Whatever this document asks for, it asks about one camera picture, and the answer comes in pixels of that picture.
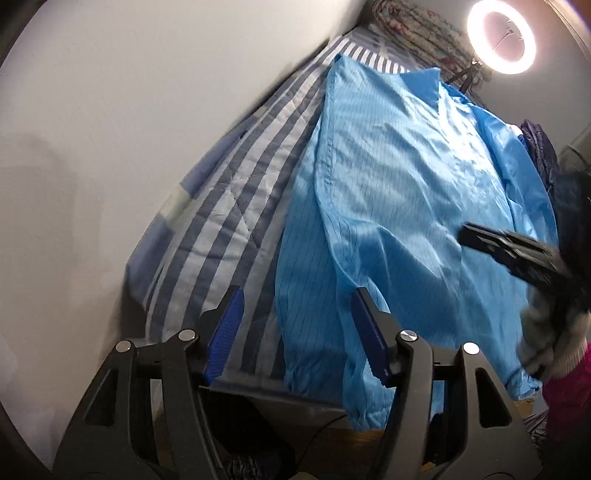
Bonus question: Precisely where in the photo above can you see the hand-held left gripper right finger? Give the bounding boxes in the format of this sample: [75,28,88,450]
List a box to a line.
[351,286,541,480]

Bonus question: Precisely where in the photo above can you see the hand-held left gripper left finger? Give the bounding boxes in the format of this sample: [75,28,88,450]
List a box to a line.
[53,286,245,480]

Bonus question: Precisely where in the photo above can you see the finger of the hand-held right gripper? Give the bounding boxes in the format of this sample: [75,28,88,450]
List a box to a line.
[458,222,573,287]

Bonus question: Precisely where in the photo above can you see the large blue striped garment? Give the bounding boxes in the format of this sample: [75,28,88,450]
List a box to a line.
[274,54,561,431]

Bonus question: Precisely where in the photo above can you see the person's right forearm pink sleeve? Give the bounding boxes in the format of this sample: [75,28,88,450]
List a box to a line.
[542,342,591,444]

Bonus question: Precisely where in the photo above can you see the person's right hand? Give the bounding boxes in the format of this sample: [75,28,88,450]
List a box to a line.
[521,295,591,381]

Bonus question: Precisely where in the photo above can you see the navy padded jacket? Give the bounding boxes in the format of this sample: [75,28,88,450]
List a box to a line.
[519,119,561,185]

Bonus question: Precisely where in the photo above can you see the blue white striped bed quilt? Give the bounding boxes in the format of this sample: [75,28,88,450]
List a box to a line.
[124,25,416,385]

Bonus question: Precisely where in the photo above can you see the person's striped pants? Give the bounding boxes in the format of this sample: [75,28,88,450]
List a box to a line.
[524,408,552,462]

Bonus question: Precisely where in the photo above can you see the floral patterned quilt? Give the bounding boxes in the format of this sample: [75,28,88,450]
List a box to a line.
[372,0,490,86]

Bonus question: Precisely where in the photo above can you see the black ring light tripod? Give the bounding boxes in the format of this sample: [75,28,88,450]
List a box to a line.
[445,60,485,94]

